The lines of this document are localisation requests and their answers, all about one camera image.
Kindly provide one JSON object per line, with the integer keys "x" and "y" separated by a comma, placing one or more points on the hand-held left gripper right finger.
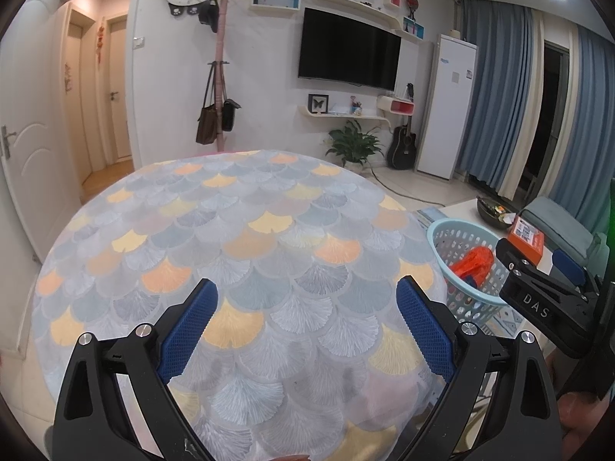
{"x": 425, "y": 329}

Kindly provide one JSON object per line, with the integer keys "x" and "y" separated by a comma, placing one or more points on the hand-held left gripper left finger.
{"x": 187, "y": 331}

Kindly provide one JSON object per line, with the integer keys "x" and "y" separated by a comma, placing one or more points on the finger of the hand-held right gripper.
{"x": 567, "y": 266}
{"x": 514, "y": 254}

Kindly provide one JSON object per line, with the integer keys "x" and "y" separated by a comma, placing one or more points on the orange plastic bag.
{"x": 475, "y": 261}

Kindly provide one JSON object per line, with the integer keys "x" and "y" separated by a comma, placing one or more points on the light blue plastic basket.
{"x": 461, "y": 307}

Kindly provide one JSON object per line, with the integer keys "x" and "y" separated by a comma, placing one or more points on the brown shoulder bag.
{"x": 207, "y": 127}

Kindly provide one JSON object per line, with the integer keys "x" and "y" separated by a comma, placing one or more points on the black shoulder bag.
{"x": 229, "y": 115}

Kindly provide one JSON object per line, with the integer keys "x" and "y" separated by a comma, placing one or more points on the person's right hand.
{"x": 581, "y": 413}

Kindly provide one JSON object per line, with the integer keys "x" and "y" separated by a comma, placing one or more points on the orange tissue box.
{"x": 526, "y": 240}

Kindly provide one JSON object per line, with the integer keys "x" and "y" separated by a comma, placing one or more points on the grey blue sofa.
{"x": 552, "y": 221}

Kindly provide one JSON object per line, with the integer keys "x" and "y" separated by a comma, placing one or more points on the dark bowl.
{"x": 485, "y": 212}

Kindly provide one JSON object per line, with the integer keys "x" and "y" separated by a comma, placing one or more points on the white coffee table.
{"x": 461, "y": 211}

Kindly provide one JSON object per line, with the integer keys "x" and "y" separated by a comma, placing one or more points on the fan pattern tablecloth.
{"x": 240, "y": 249}

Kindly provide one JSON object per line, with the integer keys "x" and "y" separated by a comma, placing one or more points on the dark glass door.
{"x": 547, "y": 120}

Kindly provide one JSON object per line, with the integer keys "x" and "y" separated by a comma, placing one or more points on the blue curtain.
{"x": 591, "y": 129}
{"x": 499, "y": 96}

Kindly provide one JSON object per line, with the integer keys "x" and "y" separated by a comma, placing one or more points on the black guitar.
{"x": 402, "y": 149}

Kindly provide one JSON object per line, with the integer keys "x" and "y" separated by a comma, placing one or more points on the white standing air conditioner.
{"x": 447, "y": 105}

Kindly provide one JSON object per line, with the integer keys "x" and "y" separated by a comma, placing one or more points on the potted green plant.
{"x": 355, "y": 144}

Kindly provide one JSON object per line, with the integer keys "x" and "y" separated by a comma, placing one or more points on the framed butterfly picture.
{"x": 318, "y": 104}

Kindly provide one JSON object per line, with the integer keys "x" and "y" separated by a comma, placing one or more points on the cream hallway door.
{"x": 119, "y": 86}
{"x": 79, "y": 105}

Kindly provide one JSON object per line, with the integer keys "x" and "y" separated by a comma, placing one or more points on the black television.
{"x": 348, "y": 48}

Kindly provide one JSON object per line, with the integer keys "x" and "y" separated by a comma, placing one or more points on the red round fan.
{"x": 413, "y": 4}

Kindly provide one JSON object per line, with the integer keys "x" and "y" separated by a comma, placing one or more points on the white open door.
{"x": 33, "y": 105}

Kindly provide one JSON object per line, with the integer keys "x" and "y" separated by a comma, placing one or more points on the pink coat rack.
{"x": 220, "y": 57}

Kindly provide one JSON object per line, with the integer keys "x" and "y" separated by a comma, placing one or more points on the long white wavy shelf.
{"x": 355, "y": 2}

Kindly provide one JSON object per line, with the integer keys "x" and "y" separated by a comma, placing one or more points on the red hanging ornament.
{"x": 101, "y": 41}

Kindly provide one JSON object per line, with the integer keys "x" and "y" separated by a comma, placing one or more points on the dark hat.
{"x": 208, "y": 17}

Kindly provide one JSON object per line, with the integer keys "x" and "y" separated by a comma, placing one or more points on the white and red wall box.
{"x": 396, "y": 105}

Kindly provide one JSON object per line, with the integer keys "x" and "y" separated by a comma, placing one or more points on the white curved wall shelf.
{"x": 346, "y": 116}

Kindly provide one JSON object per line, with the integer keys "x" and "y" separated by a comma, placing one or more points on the white wall switch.
{"x": 139, "y": 42}

